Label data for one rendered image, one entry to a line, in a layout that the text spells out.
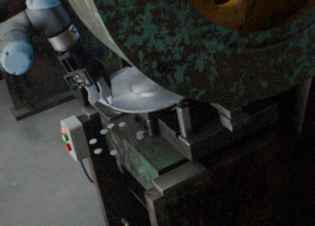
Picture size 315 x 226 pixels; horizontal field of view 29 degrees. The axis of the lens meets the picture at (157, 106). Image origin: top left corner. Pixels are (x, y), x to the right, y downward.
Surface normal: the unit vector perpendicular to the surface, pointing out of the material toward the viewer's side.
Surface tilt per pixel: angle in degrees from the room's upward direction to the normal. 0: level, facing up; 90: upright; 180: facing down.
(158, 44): 90
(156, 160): 0
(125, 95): 2
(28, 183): 0
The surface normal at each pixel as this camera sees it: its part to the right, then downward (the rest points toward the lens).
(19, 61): 0.22, 0.49
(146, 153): -0.16, -0.84
